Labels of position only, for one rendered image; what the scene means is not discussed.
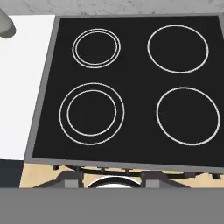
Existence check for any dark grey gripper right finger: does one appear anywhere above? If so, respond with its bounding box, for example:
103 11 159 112
140 171 191 189

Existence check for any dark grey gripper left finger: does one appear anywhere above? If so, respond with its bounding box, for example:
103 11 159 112
34 171 85 189

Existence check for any white and black round thing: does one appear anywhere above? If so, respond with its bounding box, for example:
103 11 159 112
87 175 143 189

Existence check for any dark cupboard front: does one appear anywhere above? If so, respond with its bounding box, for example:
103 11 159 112
0 159 25 189

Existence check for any grey rounded pot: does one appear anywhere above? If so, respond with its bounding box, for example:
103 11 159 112
0 8 17 39

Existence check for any black oven door handle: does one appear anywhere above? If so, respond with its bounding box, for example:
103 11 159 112
68 165 205 179

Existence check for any black hob with grey frame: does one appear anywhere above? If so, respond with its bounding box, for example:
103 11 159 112
23 14 224 177

